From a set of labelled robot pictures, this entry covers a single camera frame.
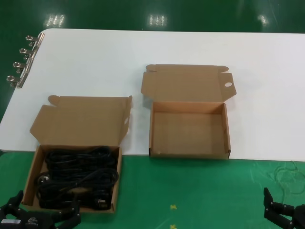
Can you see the silver binder clip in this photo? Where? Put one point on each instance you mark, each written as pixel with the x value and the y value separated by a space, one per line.
pixel 33 53
pixel 21 81
pixel 39 40
pixel 26 66

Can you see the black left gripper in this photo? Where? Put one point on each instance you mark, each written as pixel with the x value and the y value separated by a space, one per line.
pixel 31 220

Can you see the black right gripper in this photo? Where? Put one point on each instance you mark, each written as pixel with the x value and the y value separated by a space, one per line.
pixel 300 217

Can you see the cardboard box with round-holed lid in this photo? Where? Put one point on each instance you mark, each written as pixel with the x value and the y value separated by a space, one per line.
pixel 186 81

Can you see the green table cloth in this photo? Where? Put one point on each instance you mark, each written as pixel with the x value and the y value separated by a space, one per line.
pixel 190 188

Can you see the cardboard box with notched lid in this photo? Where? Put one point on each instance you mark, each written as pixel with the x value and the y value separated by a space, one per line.
pixel 81 119

